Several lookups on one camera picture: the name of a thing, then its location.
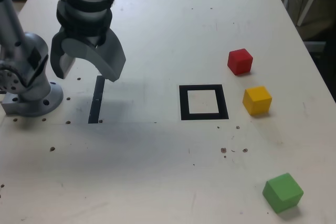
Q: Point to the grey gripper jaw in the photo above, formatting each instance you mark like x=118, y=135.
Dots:
x=105, y=58
x=59, y=61

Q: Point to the red cube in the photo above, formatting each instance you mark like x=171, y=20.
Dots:
x=240, y=61

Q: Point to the yellow cube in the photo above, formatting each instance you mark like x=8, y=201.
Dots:
x=257, y=100

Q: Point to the green cube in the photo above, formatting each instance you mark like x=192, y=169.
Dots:
x=282, y=192

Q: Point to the black tape square outline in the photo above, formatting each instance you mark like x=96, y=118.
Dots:
x=183, y=103

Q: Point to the black tape strip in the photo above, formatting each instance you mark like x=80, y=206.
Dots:
x=96, y=100

